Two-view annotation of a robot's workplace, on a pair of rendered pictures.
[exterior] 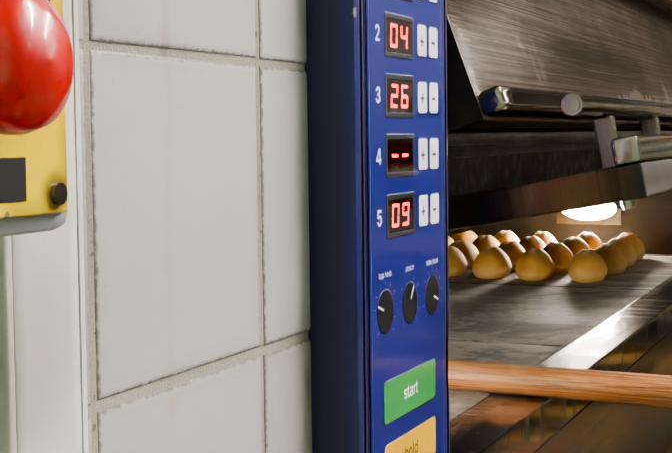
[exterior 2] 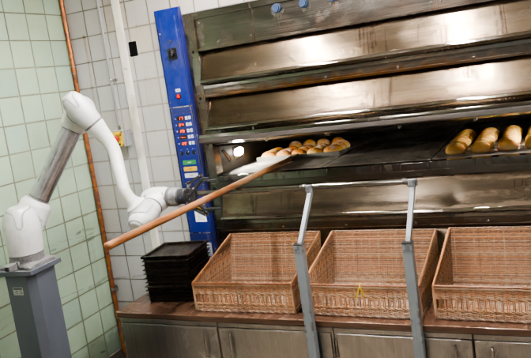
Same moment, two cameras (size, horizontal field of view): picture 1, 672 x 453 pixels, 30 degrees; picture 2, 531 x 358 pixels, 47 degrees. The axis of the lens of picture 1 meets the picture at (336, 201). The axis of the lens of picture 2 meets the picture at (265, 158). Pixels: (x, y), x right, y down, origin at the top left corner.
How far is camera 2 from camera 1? 3.78 m
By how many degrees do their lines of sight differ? 91
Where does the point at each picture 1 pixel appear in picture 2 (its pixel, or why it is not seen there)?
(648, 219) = not seen: outside the picture
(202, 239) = (160, 145)
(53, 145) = (122, 142)
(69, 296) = (141, 149)
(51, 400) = (140, 156)
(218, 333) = (163, 153)
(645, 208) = not seen: outside the picture
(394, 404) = (185, 163)
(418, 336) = (190, 156)
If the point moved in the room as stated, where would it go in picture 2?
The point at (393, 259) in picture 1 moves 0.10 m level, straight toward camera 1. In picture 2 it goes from (182, 148) to (166, 150)
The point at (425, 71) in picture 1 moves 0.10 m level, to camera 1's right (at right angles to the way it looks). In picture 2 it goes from (188, 127) to (186, 129)
